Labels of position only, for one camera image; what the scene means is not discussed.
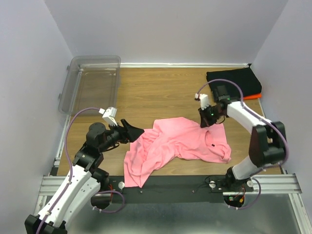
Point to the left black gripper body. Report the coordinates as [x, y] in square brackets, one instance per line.
[116, 134]

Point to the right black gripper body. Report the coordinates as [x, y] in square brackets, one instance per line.
[214, 114]

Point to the pink t shirt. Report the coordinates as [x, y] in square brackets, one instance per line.
[170, 138]

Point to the clear plastic bin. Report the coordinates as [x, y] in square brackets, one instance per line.
[91, 81]

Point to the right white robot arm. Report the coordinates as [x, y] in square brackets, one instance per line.
[268, 146]

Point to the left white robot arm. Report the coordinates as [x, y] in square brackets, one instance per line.
[84, 178]

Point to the black folded t shirt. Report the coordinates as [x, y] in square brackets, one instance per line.
[244, 78]

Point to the orange folded t shirt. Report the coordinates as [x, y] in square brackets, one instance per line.
[251, 97]

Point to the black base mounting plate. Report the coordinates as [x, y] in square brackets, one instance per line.
[180, 189]

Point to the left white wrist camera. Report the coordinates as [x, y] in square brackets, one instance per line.
[108, 115]

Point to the back aluminium table rail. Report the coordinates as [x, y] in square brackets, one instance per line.
[184, 65]

